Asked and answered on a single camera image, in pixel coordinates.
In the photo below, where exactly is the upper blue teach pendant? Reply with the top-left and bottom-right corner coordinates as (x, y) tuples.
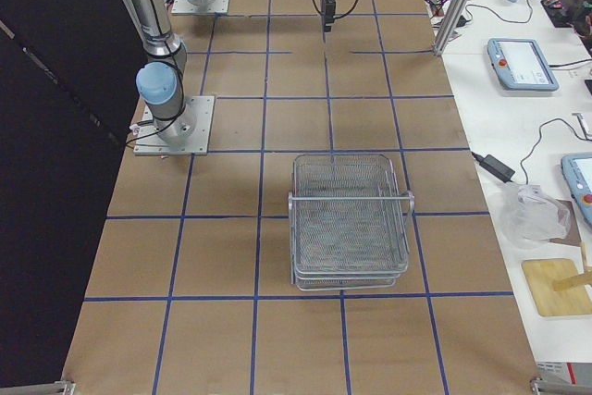
(487, 38), (559, 93)

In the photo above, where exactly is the silver wire mesh shelf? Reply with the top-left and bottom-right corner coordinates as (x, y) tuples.
(288, 154), (414, 291)

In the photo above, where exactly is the clear plastic bag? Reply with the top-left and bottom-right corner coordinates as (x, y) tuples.
(499, 183), (572, 246)

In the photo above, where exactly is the lower blue teach pendant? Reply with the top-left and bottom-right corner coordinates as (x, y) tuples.
(561, 153), (592, 225)

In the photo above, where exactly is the black power adapter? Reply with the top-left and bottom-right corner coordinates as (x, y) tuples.
(474, 154), (515, 183)

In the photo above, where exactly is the aluminium frame post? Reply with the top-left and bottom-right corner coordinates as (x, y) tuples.
(432, 0), (486, 57)

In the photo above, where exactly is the blue teach pendant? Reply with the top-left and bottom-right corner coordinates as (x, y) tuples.
(487, 38), (559, 93)
(561, 153), (592, 225)

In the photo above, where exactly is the wooden board stand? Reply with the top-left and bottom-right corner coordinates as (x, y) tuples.
(519, 242), (591, 319)

